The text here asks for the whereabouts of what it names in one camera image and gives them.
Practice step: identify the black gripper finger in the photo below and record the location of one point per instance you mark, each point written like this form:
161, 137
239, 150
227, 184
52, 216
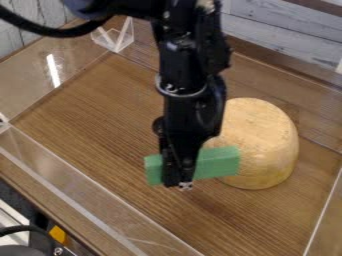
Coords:
178, 163

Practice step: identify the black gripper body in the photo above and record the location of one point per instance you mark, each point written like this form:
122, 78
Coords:
194, 90

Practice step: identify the green rectangular block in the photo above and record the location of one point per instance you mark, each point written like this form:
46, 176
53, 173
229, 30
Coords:
216, 163

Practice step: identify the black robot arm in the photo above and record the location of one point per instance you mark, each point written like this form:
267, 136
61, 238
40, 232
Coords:
178, 20

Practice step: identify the brown wooden bowl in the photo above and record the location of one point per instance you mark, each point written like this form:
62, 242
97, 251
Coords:
264, 133

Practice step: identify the yellow black device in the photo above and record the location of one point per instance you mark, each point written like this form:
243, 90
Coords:
42, 221

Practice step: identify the clear acrylic corner bracket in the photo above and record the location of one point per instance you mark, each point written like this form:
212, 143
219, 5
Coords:
116, 39

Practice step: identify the clear acrylic tray wall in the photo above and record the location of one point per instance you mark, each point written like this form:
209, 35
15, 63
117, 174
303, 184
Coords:
96, 216

